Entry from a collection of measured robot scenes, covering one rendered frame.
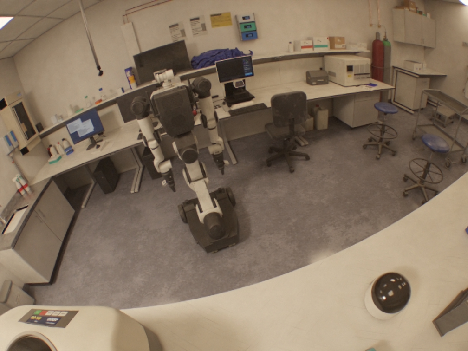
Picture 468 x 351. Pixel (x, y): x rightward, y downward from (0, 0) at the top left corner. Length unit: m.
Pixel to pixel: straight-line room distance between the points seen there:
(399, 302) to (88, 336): 0.81
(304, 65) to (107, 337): 3.66
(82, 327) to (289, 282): 0.64
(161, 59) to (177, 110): 1.77
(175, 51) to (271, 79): 1.47
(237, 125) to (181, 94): 2.24
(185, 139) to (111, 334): 1.21
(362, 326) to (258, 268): 1.23
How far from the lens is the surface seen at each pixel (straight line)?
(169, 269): 2.04
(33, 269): 2.74
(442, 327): 0.87
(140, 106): 1.39
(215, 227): 1.70
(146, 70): 3.03
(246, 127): 3.49
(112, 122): 3.46
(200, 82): 1.39
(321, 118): 3.55
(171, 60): 2.99
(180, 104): 1.30
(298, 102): 2.31
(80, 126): 3.17
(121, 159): 3.70
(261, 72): 3.33
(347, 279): 0.80
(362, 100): 3.62
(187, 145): 1.42
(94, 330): 0.59
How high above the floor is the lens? 1.61
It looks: 37 degrees down
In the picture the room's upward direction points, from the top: 12 degrees counter-clockwise
